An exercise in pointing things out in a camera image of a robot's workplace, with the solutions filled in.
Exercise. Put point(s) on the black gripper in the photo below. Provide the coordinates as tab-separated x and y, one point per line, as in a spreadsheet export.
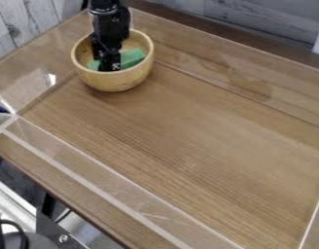
109	18

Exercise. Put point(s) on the green rectangular block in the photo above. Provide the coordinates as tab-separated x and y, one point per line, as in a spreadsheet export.
130	58

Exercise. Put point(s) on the light wooden bowl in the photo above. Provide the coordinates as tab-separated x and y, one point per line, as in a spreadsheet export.
119	80

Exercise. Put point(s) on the black table leg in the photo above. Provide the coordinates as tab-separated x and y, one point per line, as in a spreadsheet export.
48	206

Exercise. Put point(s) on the clear acrylic corner bracket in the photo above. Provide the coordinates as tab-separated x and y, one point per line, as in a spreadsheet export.
131	19

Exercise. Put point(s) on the clear acrylic tray wall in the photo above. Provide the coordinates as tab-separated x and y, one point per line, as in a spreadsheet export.
198	161

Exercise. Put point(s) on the black metal bracket with screw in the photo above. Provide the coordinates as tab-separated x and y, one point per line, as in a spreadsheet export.
56	234

